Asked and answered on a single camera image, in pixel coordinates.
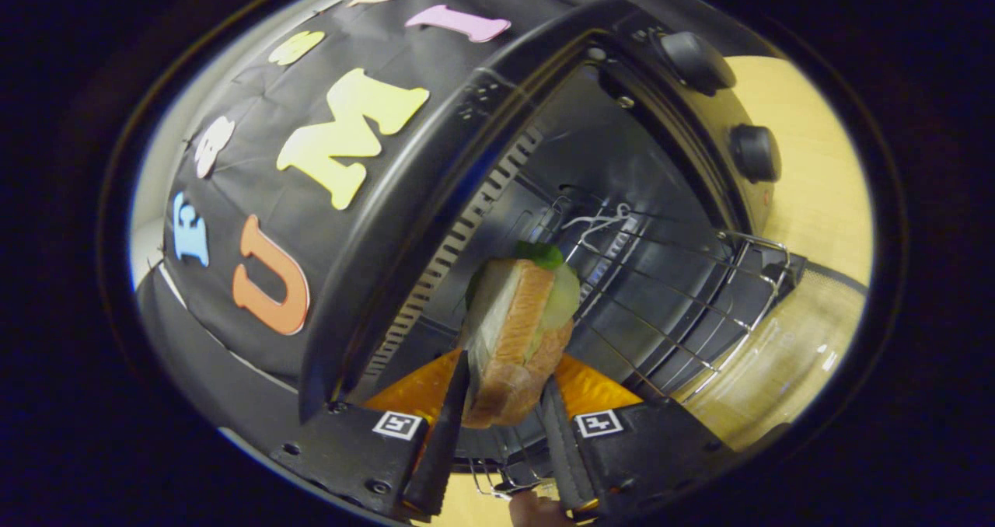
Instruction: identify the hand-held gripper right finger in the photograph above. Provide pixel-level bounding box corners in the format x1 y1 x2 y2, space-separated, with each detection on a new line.
540 354 735 512

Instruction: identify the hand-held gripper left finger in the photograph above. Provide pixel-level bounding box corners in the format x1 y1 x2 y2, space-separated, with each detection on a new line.
268 348 473 518

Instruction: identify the sandwich with lettuce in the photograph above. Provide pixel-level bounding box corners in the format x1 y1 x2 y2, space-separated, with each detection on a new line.
459 241 582 428

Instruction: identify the black toaster oven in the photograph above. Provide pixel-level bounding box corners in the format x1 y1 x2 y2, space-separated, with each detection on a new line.
299 0 870 504

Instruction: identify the metal wire oven rack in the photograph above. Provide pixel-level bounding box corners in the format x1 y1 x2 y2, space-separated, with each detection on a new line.
466 193 792 504

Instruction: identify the white string tie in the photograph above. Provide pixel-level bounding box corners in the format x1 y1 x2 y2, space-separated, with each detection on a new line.
561 203 632 254

